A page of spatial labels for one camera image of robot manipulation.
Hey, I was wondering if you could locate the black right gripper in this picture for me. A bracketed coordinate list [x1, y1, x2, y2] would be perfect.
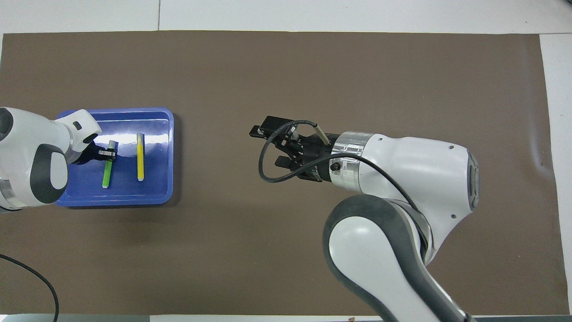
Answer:
[249, 115, 341, 184]

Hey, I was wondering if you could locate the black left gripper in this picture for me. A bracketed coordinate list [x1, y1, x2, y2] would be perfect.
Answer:
[67, 142, 118, 166]

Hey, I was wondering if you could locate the green pen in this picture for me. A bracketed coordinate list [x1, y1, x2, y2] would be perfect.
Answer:
[102, 140, 118, 189]

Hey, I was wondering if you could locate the yellow pen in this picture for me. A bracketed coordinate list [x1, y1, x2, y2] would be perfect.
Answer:
[136, 133, 145, 182]

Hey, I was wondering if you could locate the blue plastic tray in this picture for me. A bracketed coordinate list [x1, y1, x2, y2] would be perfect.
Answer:
[56, 107, 175, 207]

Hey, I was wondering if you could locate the brown table mat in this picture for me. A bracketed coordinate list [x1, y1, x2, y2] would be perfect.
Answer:
[0, 30, 570, 316]

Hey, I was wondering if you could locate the black loose cable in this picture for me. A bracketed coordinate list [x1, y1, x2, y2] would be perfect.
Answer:
[0, 254, 59, 322]

